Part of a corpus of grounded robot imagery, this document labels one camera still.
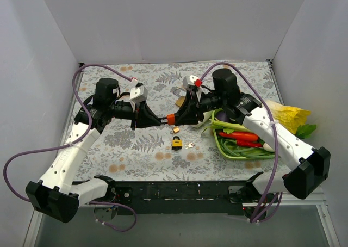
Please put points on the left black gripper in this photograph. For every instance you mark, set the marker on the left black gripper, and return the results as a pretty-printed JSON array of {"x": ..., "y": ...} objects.
[{"x": 136, "y": 116}]

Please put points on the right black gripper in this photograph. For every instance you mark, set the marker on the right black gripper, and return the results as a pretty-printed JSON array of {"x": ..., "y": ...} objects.
[{"x": 196, "y": 109}]

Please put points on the orange padlock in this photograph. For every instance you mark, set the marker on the orange padlock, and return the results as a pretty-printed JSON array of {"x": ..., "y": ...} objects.
[{"x": 171, "y": 119}]

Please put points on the yellow padlock keys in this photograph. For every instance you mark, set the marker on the yellow padlock keys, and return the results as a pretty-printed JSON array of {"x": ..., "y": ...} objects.
[{"x": 190, "y": 145}]

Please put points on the yellow padlock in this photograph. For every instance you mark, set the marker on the yellow padlock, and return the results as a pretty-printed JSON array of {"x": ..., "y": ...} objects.
[{"x": 176, "y": 143}]

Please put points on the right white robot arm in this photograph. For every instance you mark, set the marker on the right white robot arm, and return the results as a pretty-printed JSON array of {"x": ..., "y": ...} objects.
[{"x": 308, "y": 166}]

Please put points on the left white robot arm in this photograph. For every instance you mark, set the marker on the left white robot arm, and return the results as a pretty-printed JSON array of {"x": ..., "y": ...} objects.
[{"x": 55, "y": 194}]

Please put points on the large brass padlock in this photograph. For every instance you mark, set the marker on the large brass padlock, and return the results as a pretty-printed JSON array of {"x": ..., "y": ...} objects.
[{"x": 180, "y": 93}]

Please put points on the green napa cabbage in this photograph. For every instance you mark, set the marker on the green napa cabbage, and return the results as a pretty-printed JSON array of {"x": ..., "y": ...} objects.
[{"x": 199, "y": 125}]

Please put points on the small brass padlock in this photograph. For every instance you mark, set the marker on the small brass padlock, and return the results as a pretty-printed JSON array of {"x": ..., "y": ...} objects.
[{"x": 175, "y": 130}]

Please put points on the purple eggplant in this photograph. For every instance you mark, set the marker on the purple eggplant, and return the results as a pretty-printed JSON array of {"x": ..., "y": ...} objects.
[{"x": 222, "y": 116}]

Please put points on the green vegetable tray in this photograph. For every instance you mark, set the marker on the green vegetable tray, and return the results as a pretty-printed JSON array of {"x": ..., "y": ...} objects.
[{"x": 238, "y": 143}]

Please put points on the celery stalk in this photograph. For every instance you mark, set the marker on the celery stalk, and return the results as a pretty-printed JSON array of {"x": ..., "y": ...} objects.
[{"x": 217, "y": 124}]

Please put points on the green long beans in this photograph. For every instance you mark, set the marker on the green long beans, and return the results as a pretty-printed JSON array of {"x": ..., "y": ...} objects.
[{"x": 230, "y": 150}]

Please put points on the red chili pepper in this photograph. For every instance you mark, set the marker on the red chili pepper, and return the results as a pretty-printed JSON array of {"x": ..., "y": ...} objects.
[{"x": 245, "y": 139}]

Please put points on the white radish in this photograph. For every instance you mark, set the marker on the white radish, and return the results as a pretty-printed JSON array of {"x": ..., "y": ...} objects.
[{"x": 269, "y": 147}]

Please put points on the yellow napa cabbage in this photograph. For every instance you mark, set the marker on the yellow napa cabbage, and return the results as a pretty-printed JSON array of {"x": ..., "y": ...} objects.
[{"x": 289, "y": 117}]

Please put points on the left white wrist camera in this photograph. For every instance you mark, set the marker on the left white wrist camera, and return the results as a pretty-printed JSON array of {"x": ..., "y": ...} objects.
[{"x": 138, "y": 94}]

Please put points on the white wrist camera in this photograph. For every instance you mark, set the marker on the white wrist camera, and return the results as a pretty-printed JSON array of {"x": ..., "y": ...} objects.
[
  {"x": 138, "y": 94},
  {"x": 191, "y": 82}
]

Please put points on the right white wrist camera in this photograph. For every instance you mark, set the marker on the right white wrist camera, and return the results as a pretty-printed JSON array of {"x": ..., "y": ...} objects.
[{"x": 191, "y": 82}]

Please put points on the black base frame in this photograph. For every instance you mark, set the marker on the black base frame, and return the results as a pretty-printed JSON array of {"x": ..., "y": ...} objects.
[{"x": 183, "y": 197}]

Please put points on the aluminium frame rail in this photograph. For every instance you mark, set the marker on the aluminium frame rail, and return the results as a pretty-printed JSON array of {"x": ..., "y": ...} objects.
[{"x": 160, "y": 222}]

